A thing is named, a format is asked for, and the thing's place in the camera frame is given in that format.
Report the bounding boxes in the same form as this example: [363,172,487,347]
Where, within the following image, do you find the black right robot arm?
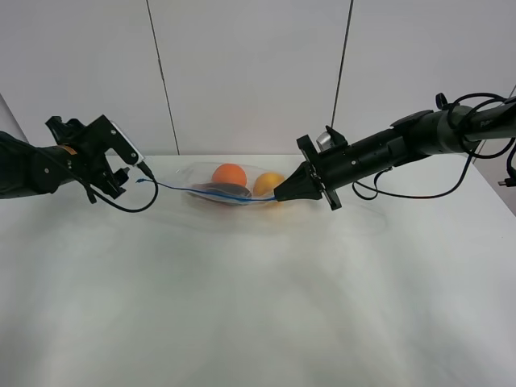
[274,93,515,210]

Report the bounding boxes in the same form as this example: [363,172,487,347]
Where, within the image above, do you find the orange fruit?
[211,164,248,186]

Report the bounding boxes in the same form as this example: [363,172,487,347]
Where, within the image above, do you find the black left camera cable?
[68,160,159,213]

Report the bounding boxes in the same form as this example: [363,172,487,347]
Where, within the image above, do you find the purple eggplant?
[190,182,252,206]

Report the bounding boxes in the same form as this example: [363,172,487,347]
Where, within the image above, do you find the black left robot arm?
[1,115,144,203]

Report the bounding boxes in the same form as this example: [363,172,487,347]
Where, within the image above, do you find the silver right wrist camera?
[316,131,334,152]

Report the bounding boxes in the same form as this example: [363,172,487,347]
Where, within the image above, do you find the clear zip bag blue seal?
[143,161,388,236]

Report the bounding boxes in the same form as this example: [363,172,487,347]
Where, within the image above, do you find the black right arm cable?
[350,84,516,201]

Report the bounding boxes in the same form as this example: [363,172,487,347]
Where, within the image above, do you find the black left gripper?
[45,115,130,198]

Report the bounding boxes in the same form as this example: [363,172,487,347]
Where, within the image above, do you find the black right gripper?
[273,129,408,210]

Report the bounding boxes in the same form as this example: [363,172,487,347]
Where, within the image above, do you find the yellow pear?
[252,172,285,205]

